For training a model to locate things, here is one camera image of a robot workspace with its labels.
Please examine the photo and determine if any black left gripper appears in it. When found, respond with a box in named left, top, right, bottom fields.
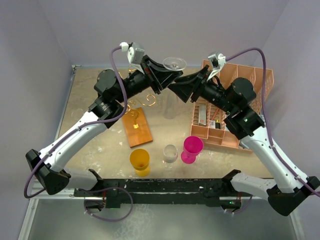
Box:
left=115, top=55, right=183, bottom=104

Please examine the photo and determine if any gold wire glass rack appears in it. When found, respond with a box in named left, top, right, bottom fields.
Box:
left=118, top=65, right=157, bottom=128

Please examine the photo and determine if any peach plastic file organizer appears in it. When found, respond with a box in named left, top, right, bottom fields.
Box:
left=190, top=60, right=274, bottom=151

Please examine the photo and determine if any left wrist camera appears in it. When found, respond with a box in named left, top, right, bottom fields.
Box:
left=119, top=42, right=145, bottom=66

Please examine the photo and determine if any wooden rack base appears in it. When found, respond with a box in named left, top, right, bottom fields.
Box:
left=122, top=107, right=153, bottom=148

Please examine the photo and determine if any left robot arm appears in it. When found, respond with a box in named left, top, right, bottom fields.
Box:
left=25, top=55, right=184, bottom=196

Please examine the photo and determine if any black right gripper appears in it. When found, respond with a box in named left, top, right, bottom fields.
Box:
left=168, top=64, right=236, bottom=114

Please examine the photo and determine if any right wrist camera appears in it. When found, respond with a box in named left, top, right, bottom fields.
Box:
left=208, top=51, right=227, bottom=80

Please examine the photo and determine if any yellow plastic goblet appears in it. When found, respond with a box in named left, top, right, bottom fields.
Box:
left=129, top=148, right=151, bottom=177

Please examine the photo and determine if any clear wine glass front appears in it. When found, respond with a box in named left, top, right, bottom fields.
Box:
left=162, top=144, right=178, bottom=170

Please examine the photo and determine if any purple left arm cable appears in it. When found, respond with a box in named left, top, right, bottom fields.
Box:
left=23, top=41, right=135, bottom=222

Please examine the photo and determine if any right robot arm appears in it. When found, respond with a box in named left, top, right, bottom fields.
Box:
left=169, top=65, right=320, bottom=216

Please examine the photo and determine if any clear wine glass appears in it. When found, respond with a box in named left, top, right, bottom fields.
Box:
left=163, top=57, right=187, bottom=120
left=162, top=144, right=178, bottom=170

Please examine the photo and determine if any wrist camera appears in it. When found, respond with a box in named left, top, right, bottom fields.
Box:
left=119, top=42, right=145, bottom=66
left=208, top=51, right=227, bottom=80

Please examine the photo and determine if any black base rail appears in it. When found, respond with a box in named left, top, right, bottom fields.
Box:
left=74, top=178, right=249, bottom=210

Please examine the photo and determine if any magenta plastic goblet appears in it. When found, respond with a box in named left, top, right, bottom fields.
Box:
left=180, top=136, right=204, bottom=164

